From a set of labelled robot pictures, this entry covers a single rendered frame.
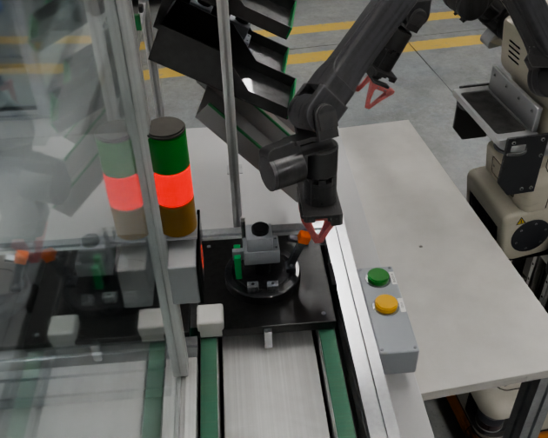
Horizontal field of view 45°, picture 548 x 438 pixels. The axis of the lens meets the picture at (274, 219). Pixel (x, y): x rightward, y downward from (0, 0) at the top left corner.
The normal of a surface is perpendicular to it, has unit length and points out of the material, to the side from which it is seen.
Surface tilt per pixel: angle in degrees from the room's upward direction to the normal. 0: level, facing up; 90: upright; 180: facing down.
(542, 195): 90
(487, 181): 8
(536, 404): 90
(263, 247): 90
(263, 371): 0
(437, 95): 0
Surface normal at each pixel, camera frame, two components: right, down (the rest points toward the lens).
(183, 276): 0.08, 0.62
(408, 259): -0.02, -0.78
